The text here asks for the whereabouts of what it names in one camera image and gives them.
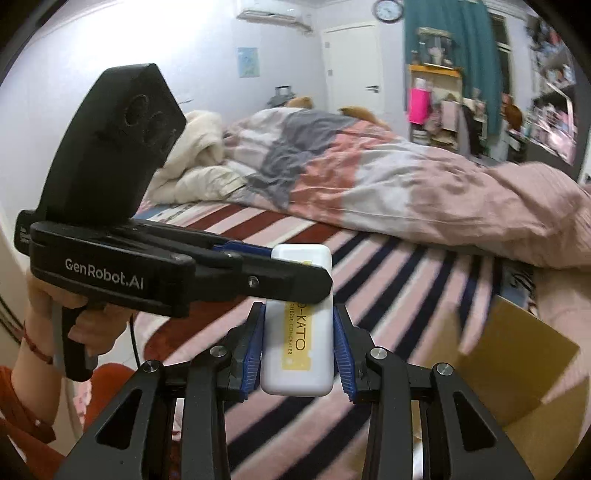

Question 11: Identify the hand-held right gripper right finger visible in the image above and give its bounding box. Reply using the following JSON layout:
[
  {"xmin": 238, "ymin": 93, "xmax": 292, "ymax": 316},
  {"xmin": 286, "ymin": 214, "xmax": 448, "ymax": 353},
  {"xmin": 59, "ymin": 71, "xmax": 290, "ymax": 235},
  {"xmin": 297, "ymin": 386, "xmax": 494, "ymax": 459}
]
[{"xmin": 332, "ymin": 303, "xmax": 536, "ymax": 480}]

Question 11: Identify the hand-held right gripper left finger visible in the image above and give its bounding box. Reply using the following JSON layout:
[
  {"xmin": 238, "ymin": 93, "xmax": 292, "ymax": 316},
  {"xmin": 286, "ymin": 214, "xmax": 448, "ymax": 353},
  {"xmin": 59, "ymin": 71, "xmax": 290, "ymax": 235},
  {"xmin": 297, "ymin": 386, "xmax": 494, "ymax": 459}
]
[{"xmin": 54, "ymin": 302, "xmax": 266, "ymax": 480}]

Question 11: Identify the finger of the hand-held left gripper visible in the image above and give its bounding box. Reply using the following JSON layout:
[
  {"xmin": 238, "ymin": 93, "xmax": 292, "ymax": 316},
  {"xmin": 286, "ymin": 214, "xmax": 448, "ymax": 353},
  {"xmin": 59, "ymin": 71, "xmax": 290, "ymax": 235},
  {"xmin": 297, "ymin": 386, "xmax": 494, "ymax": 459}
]
[
  {"xmin": 191, "ymin": 249, "xmax": 334, "ymax": 306},
  {"xmin": 148, "ymin": 222, "xmax": 274, "ymax": 259}
]

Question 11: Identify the white rectangular cosmetic case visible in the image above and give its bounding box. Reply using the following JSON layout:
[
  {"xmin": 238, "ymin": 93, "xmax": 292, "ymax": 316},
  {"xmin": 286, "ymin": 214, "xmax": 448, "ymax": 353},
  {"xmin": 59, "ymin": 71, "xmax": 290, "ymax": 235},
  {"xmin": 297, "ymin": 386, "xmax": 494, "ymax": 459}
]
[{"xmin": 259, "ymin": 244, "xmax": 334, "ymax": 396}]

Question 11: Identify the cardboard box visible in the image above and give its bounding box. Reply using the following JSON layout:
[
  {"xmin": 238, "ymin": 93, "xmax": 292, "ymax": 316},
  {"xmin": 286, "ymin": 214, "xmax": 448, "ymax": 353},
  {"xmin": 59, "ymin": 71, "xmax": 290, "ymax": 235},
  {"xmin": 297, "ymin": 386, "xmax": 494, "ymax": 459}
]
[{"xmin": 406, "ymin": 295, "xmax": 580, "ymax": 480}]

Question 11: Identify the person's left forearm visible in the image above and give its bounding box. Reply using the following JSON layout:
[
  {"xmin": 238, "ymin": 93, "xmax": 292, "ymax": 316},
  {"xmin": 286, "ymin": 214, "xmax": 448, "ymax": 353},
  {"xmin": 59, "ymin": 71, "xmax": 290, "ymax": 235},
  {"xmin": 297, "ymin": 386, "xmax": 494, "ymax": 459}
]
[{"xmin": 0, "ymin": 323, "xmax": 134, "ymax": 480}]

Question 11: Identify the person's left hand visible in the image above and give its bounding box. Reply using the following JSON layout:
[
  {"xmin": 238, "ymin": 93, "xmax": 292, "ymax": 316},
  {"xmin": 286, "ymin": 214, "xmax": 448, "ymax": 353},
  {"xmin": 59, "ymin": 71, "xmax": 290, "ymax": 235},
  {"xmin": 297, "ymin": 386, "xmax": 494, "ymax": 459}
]
[{"xmin": 23, "ymin": 272, "xmax": 134, "ymax": 370}]

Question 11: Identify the striped blanket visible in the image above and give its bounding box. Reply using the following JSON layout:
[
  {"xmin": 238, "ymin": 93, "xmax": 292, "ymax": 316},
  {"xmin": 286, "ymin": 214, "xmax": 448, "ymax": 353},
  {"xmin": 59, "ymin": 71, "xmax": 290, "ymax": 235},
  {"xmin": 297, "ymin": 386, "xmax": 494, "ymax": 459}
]
[{"xmin": 134, "ymin": 198, "xmax": 541, "ymax": 480}]

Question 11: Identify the cream fleece blanket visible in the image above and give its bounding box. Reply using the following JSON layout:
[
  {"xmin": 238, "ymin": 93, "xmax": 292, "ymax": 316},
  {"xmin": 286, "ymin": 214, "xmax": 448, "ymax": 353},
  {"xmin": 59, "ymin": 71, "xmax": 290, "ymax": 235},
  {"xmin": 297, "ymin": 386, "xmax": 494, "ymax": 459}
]
[{"xmin": 148, "ymin": 110, "xmax": 250, "ymax": 204}]

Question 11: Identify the dark suitcase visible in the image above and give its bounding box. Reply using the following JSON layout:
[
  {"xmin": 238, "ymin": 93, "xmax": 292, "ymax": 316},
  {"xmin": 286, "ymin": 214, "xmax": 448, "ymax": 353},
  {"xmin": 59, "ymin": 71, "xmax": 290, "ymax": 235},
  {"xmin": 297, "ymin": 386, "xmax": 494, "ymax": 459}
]
[{"xmin": 267, "ymin": 85, "xmax": 296, "ymax": 109}]

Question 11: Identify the pink grey patchwork duvet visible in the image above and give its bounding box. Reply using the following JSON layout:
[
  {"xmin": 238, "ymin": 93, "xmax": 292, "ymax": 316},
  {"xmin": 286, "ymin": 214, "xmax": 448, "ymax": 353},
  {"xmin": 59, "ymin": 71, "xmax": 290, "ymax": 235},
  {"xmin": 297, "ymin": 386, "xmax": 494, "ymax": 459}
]
[{"xmin": 224, "ymin": 108, "xmax": 591, "ymax": 271}]

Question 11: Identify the white door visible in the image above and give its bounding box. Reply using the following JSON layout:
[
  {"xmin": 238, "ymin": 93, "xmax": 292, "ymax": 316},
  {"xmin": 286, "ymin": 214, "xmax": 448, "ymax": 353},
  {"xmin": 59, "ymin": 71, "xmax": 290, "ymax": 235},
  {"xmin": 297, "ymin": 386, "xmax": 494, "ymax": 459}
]
[{"xmin": 322, "ymin": 24, "xmax": 382, "ymax": 123}]

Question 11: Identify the pink gift bag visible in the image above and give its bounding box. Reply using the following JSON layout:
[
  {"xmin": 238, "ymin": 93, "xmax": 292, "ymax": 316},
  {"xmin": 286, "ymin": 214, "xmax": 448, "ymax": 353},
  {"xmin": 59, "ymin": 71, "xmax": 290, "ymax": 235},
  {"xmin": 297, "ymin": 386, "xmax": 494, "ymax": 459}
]
[{"xmin": 409, "ymin": 88, "xmax": 430, "ymax": 125}]

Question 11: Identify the pale pink bed sheet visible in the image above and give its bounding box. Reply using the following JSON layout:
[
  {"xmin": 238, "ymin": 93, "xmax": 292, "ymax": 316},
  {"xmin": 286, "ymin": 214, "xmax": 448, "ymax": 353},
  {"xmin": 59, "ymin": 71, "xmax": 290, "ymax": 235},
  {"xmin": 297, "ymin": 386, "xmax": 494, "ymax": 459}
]
[{"xmin": 531, "ymin": 268, "xmax": 591, "ymax": 402}]

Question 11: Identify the white air conditioner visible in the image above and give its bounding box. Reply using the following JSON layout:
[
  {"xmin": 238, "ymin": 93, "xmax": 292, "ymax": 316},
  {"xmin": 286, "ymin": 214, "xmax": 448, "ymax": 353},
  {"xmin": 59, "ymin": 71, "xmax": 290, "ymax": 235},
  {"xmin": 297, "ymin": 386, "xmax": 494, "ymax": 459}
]
[{"xmin": 235, "ymin": 0, "xmax": 310, "ymax": 23}]

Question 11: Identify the black hanging garment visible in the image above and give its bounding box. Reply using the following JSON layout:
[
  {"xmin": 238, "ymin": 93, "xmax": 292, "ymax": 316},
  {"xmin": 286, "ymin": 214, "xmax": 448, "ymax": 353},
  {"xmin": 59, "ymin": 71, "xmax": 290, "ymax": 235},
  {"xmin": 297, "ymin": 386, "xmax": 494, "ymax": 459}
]
[{"xmin": 459, "ymin": 104, "xmax": 485, "ymax": 155}]

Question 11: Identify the white rack with yellow top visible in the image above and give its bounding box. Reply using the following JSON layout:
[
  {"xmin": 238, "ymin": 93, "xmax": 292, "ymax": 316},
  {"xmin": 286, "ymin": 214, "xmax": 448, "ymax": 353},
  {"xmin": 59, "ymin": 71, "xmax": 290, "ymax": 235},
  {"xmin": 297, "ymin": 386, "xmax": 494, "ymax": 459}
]
[{"xmin": 407, "ymin": 65, "xmax": 464, "ymax": 153}]

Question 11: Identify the glass display case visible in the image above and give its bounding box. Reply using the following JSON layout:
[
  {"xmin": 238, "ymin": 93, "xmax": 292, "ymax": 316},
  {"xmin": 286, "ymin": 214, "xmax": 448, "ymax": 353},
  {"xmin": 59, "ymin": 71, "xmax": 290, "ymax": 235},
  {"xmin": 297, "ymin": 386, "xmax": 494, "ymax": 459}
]
[{"xmin": 416, "ymin": 27, "xmax": 454, "ymax": 66}]

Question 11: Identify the reddish brown plush toy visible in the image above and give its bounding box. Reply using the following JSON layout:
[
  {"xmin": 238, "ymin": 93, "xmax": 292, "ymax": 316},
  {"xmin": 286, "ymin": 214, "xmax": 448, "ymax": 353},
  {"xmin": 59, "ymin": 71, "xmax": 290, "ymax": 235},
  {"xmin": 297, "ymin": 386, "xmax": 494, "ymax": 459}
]
[{"xmin": 502, "ymin": 93, "xmax": 525, "ymax": 132}]

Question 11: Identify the teal curtain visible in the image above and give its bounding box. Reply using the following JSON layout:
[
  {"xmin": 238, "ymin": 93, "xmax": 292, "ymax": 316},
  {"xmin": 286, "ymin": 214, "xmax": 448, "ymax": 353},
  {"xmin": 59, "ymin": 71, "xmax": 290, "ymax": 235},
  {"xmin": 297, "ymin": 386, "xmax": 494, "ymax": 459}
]
[{"xmin": 404, "ymin": 0, "xmax": 506, "ymax": 137}]

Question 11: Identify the dark bookshelf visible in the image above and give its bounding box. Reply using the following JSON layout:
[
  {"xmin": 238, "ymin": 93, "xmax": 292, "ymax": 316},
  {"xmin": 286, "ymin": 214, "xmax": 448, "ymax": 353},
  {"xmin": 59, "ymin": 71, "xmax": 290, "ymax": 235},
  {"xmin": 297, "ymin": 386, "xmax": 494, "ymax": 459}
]
[{"xmin": 524, "ymin": 11, "xmax": 591, "ymax": 181}]

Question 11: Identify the window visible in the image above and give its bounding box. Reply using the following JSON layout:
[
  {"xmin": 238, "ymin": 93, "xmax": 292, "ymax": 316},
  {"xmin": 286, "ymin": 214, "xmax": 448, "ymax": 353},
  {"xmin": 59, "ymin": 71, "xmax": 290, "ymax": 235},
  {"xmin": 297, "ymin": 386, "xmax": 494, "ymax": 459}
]
[{"xmin": 489, "ymin": 14, "xmax": 513, "ymax": 93}]

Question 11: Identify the black cable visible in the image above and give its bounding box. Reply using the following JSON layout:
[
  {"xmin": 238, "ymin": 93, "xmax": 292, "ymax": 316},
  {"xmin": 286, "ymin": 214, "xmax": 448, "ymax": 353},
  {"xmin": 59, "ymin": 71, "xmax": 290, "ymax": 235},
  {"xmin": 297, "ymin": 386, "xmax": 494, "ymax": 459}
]
[{"xmin": 130, "ymin": 311, "xmax": 141, "ymax": 370}]

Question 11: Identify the blue wall poster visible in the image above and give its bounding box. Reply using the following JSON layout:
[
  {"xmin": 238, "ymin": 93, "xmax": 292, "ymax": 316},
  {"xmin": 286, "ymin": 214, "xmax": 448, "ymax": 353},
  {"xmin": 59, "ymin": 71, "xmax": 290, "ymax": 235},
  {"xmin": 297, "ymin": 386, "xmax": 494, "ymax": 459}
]
[{"xmin": 237, "ymin": 46, "xmax": 260, "ymax": 78}]

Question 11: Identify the black wall clock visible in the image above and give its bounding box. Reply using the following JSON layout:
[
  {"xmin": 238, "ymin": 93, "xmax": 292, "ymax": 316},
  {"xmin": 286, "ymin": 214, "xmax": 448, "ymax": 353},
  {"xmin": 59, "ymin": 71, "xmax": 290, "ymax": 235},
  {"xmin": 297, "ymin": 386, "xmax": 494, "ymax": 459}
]
[{"xmin": 373, "ymin": 0, "xmax": 404, "ymax": 23}]

